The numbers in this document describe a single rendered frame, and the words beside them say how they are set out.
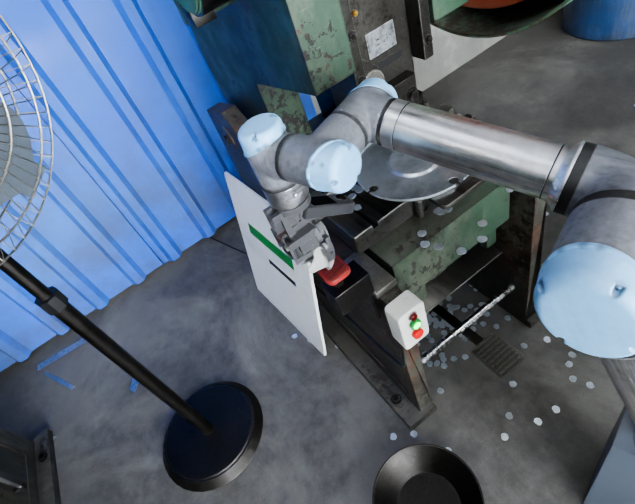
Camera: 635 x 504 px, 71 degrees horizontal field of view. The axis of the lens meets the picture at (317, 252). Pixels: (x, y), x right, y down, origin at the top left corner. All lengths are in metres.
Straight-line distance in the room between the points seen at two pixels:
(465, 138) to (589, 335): 0.29
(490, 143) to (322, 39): 0.37
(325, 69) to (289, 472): 1.23
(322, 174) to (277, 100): 0.59
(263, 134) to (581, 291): 0.46
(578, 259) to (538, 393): 1.11
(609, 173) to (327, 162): 0.34
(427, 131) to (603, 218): 0.25
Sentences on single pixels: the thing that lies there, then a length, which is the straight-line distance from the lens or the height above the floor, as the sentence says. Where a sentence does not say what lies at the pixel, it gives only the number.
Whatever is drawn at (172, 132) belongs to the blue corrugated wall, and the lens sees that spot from 2.16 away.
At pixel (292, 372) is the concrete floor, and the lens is 1.75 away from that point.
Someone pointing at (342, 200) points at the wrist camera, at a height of 0.91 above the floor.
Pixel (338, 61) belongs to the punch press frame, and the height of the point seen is 1.10.
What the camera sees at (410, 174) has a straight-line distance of 1.07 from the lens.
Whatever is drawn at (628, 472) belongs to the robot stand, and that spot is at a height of 0.36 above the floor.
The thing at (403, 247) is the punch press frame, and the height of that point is 0.64.
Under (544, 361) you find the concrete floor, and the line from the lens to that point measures 1.66.
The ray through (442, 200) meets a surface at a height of 0.78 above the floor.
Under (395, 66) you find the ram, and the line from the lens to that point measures 1.05.
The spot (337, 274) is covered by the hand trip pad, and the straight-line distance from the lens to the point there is 0.93.
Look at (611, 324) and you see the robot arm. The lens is 0.55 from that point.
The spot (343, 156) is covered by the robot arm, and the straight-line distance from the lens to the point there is 0.63.
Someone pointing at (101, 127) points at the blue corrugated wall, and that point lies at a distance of 2.09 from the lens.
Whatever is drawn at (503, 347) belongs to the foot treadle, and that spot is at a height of 0.16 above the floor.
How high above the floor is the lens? 1.46
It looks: 45 degrees down
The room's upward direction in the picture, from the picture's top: 24 degrees counter-clockwise
